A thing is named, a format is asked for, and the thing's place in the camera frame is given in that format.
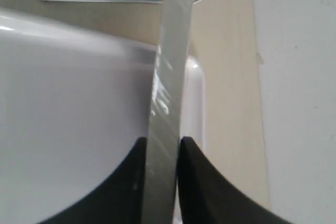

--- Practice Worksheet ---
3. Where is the blue spine book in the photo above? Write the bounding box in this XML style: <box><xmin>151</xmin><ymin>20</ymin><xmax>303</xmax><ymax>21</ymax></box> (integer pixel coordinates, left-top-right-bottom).
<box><xmin>141</xmin><ymin>0</ymin><xmax>194</xmax><ymax>223</ymax></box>

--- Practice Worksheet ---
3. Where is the white plastic tray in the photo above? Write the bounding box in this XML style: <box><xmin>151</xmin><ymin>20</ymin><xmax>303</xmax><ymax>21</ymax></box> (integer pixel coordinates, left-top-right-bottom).
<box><xmin>0</xmin><ymin>7</ymin><xmax>207</xmax><ymax>218</ymax></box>

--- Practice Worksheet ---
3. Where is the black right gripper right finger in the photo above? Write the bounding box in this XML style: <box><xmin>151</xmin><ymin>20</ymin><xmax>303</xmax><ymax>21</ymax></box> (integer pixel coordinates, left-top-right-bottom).
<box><xmin>177</xmin><ymin>137</ymin><xmax>287</xmax><ymax>224</ymax></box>

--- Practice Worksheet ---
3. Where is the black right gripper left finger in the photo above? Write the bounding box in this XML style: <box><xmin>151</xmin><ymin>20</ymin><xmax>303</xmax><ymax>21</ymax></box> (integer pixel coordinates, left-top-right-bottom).
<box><xmin>44</xmin><ymin>137</ymin><xmax>147</xmax><ymax>224</ymax></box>

